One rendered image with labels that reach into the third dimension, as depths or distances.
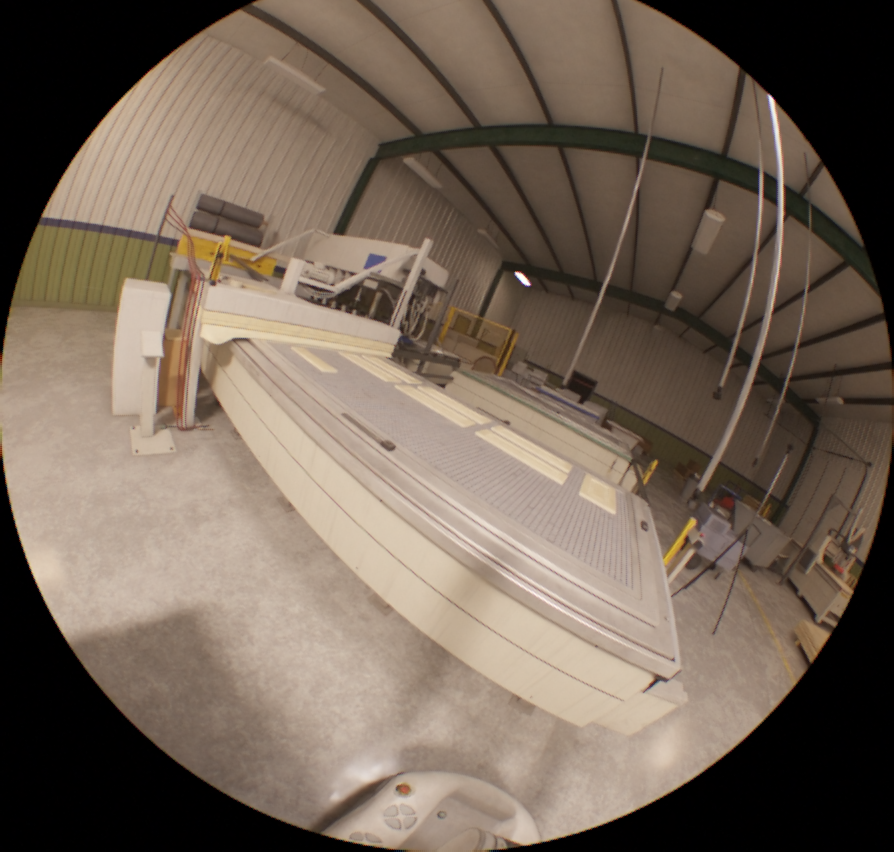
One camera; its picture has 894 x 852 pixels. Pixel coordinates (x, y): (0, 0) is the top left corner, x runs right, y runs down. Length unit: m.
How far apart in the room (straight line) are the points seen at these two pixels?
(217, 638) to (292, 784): 0.69
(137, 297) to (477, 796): 3.22
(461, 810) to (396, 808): 0.22
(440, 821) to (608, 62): 6.35
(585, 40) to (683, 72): 1.32
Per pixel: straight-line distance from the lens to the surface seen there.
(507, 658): 1.36
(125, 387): 2.98
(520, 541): 1.16
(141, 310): 2.79
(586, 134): 6.10
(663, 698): 1.52
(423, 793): 1.14
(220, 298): 2.48
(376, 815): 1.11
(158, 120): 6.97
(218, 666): 1.55
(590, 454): 5.06
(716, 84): 5.40
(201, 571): 1.81
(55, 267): 6.90
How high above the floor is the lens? 1.45
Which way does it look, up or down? 13 degrees down
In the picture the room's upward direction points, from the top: 23 degrees clockwise
